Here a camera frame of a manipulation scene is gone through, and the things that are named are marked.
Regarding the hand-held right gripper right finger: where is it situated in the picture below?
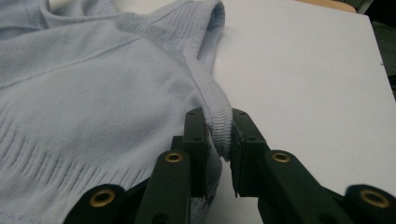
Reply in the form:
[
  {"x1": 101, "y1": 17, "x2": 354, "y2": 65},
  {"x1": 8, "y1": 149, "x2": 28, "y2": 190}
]
[{"x1": 229, "y1": 107, "x2": 271, "y2": 199}]

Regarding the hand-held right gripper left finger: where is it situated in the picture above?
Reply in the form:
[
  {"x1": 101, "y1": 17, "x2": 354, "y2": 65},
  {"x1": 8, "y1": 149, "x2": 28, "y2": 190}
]
[{"x1": 171, "y1": 106, "x2": 211, "y2": 201}]

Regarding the light blue knit garment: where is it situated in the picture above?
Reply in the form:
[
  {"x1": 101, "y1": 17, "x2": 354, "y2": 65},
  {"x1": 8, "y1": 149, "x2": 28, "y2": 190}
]
[{"x1": 0, "y1": 0, "x2": 234, "y2": 224}]

